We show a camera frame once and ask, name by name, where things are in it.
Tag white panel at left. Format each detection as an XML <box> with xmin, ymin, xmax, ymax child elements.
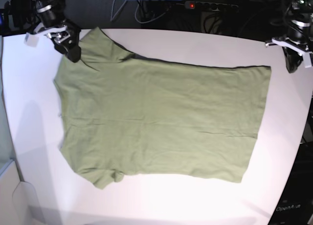
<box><xmin>0</xmin><ymin>160</ymin><xmax>42</xmax><ymax>225</ymax></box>

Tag black OpenArm case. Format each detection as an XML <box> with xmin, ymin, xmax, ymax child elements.
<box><xmin>269</xmin><ymin>142</ymin><xmax>313</xmax><ymax>225</ymax></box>

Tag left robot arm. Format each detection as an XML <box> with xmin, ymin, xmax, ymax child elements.
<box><xmin>265</xmin><ymin>0</ymin><xmax>313</xmax><ymax>73</ymax></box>

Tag green T-shirt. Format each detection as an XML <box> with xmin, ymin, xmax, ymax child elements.
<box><xmin>54</xmin><ymin>28</ymin><xmax>271</xmax><ymax>189</ymax></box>

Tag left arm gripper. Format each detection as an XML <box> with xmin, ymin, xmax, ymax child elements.
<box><xmin>265</xmin><ymin>19</ymin><xmax>313</xmax><ymax>73</ymax></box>

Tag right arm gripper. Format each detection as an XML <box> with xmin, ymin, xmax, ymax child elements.
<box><xmin>24</xmin><ymin>4</ymin><xmax>81</xmax><ymax>63</ymax></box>

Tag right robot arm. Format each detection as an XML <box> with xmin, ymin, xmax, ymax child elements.
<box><xmin>24</xmin><ymin>0</ymin><xmax>81</xmax><ymax>63</ymax></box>

